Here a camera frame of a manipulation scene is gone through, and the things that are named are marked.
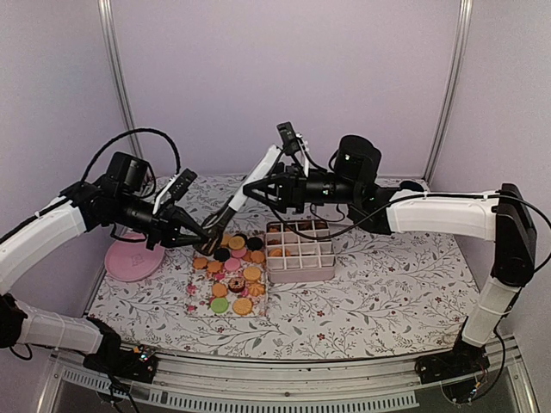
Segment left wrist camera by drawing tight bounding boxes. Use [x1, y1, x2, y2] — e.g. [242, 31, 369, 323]
[152, 169, 197, 215]

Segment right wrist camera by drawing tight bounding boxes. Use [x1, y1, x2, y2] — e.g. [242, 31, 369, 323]
[276, 121, 311, 177]

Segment dark blue mug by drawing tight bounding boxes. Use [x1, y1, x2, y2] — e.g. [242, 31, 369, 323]
[399, 180, 424, 192]

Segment chocolate sprinkle donut cookie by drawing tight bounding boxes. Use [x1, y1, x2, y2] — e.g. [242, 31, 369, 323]
[227, 277, 246, 293]

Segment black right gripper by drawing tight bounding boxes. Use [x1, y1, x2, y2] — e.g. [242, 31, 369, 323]
[242, 163, 359, 215]

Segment pink round plate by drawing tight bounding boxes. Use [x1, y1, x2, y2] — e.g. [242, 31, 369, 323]
[104, 232, 165, 282]

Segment aluminium front rail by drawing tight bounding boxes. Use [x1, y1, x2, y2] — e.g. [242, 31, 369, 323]
[37, 336, 540, 412]

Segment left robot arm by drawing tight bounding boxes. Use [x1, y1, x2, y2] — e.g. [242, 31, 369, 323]
[1, 151, 207, 376]

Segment floral patterned tablecloth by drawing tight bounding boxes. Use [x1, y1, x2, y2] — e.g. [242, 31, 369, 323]
[84, 173, 492, 361]

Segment yellow dotted round biscuit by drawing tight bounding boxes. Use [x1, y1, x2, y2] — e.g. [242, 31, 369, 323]
[232, 298, 254, 316]

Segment green sandwich cookie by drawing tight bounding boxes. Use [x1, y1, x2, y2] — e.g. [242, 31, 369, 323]
[210, 297, 229, 314]

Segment pink sandwich cookie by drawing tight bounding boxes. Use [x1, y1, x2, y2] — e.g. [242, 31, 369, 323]
[224, 257, 241, 272]

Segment pink tin with white dividers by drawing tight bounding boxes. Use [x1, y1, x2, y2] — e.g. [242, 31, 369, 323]
[264, 221, 336, 284]

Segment swirl butter cookie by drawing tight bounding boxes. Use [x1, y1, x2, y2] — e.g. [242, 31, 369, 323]
[247, 282, 266, 297]

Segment floral rectangular tray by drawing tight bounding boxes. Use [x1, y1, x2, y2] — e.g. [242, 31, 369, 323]
[185, 231, 268, 317]

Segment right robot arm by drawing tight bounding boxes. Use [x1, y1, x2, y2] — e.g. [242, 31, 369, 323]
[243, 135, 540, 384]

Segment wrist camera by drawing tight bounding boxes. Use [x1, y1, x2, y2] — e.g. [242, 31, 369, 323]
[276, 121, 311, 177]
[152, 169, 197, 215]

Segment black sandwich cookie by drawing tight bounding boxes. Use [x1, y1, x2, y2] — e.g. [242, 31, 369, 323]
[246, 237, 263, 251]

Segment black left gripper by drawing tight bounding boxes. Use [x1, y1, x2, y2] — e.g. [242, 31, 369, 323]
[116, 191, 211, 250]

